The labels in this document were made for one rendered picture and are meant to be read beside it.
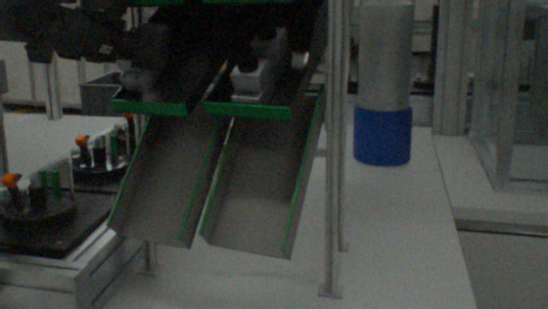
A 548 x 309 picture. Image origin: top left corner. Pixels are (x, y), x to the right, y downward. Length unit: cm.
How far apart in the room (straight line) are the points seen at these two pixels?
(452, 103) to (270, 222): 119
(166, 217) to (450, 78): 125
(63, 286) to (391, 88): 104
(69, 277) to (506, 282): 100
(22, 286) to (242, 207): 36
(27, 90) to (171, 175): 575
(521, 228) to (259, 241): 76
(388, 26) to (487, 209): 51
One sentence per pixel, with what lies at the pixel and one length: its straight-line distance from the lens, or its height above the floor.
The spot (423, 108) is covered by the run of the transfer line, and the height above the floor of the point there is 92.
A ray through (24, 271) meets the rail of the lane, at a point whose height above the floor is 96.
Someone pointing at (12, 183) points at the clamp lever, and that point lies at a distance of 104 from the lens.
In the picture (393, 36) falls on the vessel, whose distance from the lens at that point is 162.
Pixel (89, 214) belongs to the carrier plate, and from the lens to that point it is 111.
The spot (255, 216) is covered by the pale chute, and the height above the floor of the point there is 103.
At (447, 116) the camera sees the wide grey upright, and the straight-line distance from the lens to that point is 201.
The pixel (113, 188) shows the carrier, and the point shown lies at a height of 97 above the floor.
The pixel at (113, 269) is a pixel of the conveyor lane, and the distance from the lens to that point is 105.
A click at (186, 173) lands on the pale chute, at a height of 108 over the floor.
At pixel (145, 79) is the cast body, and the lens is 86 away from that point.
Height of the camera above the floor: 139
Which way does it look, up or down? 14 degrees down
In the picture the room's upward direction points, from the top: 2 degrees counter-clockwise
